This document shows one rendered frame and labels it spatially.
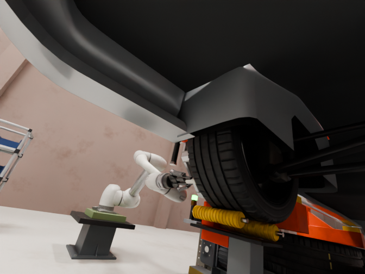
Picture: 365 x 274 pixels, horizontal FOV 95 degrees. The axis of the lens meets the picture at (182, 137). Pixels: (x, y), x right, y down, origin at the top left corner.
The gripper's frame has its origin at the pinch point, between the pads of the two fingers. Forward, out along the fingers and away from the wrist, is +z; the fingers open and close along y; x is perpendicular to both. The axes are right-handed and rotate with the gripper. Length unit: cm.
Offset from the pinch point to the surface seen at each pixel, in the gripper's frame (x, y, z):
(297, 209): 46, -46, 21
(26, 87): 1, 221, -385
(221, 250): 11, -53, -15
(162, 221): 136, -202, -369
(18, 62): 6, 265, -364
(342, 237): 179, -185, 3
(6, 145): -58, 76, -184
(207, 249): 8, -53, -25
